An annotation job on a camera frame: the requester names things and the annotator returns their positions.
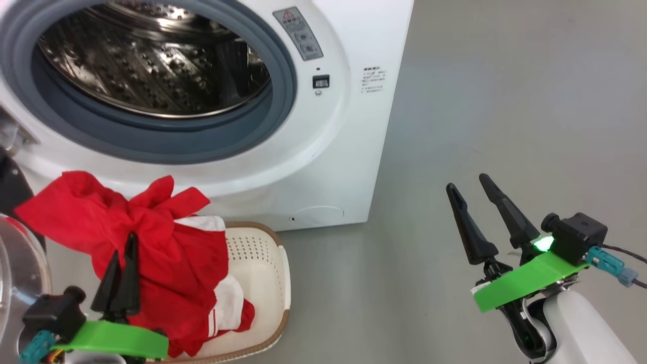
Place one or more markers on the grey washing machine door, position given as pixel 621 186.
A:
pixel 10 187

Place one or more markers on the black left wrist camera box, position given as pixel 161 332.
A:
pixel 53 313

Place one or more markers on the cream laundry basket brown rim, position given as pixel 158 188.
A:
pixel 258 263

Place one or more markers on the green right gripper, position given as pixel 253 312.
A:
pixel 525 285

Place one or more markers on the white front-load washing machine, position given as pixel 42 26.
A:
pixel 343 151

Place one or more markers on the grey warning label sticker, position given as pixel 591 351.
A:
pixel 299 33

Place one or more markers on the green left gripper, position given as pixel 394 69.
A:
pixel 121 341

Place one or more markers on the plain red garment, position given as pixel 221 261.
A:
pixel 81 212

